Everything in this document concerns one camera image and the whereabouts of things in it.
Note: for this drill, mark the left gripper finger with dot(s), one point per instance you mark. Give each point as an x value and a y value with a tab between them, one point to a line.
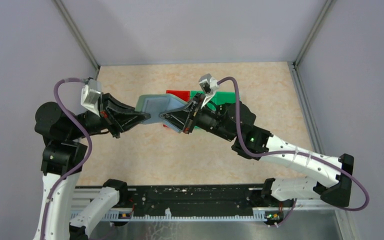
114	104
123	122

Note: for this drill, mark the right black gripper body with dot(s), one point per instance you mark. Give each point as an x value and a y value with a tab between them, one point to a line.
197	104

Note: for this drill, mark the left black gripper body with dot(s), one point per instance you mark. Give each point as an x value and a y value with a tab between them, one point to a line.
107	118

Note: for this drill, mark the grey-green card holder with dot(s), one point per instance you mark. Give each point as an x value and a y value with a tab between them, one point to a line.
157	104

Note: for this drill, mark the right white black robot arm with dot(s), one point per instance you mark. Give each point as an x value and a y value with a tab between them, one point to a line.
327	178

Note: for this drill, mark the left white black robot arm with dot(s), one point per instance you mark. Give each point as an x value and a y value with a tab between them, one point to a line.
68	144

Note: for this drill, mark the red plastic bin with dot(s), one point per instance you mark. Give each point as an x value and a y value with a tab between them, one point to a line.
178	94

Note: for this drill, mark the middle green plastic bin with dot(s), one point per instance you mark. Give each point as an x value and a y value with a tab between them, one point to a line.
200	112

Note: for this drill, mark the green plastic bin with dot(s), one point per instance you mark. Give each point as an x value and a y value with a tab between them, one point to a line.
222	97
200	112

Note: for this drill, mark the right green plastic bin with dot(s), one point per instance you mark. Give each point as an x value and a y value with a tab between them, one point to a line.
222	97

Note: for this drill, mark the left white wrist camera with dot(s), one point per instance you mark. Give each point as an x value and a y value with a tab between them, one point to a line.
90	95

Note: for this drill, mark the aluminium frame rail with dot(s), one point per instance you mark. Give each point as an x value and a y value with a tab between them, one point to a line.
83	195

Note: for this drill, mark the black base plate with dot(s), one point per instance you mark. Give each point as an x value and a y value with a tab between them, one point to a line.
217	200

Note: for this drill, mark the left corner aluminium post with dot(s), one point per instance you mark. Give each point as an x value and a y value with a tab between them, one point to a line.
76	33

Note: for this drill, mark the corner aluminium post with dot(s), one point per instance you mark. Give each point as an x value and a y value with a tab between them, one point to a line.
76	33
316	27

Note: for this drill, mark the right side aluminium rail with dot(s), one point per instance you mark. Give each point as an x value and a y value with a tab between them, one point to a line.
306	109

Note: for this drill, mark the white toothed cable duct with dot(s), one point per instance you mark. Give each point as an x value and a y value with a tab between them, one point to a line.
116	216

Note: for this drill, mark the right corner aluminium post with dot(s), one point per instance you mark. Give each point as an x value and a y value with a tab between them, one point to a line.
316	27

